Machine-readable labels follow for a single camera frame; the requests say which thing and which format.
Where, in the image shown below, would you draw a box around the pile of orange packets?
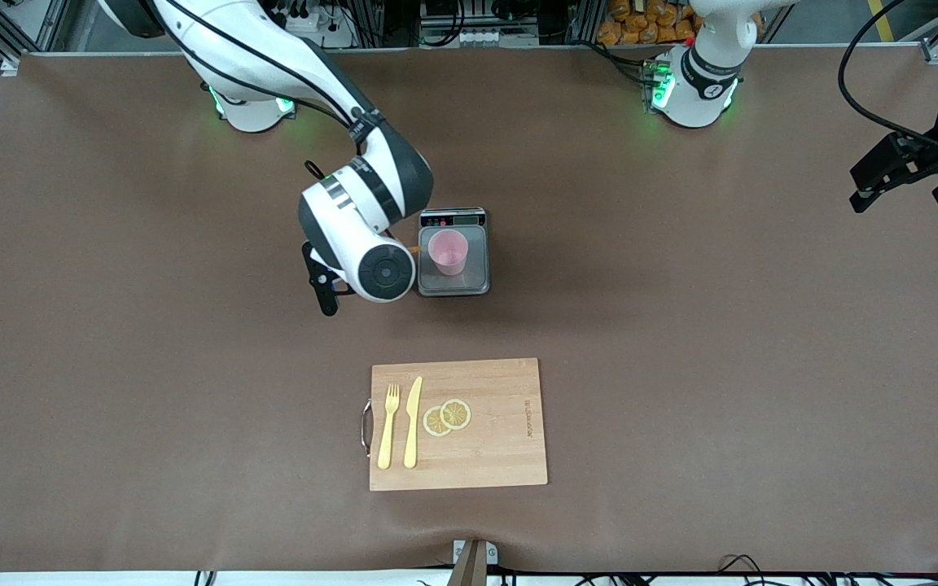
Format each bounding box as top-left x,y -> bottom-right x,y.
597,0 -> 702,47

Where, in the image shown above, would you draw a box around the brown table mat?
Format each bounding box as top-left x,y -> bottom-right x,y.
0,45 -> 938,575

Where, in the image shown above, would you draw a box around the white power strip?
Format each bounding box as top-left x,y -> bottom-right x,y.
274,0 -> 356,50

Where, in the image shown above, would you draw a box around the pink plastic cup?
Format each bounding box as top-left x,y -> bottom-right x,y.
427,229 -> 470,277

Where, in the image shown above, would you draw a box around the wooden cutting board metal handle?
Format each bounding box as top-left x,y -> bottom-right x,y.
361,357 -> 550,492

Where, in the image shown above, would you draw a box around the yellow plastic knife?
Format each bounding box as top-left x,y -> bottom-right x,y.
403,375 -> 423,470

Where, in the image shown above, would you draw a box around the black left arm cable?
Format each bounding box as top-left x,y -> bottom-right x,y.
837,0 -> 938,152

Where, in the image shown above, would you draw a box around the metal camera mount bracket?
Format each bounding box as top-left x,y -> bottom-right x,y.
446,539 -> 500,586

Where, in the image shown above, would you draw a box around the black floor cables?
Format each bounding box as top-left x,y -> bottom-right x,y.
717,553 -> 938,586

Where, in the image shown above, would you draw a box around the yellow plastic fork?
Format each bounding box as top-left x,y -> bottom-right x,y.
377,383 -> 401,470

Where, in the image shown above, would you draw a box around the silver digital kitchen scale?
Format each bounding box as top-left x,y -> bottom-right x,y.
415,208 -> 492,298

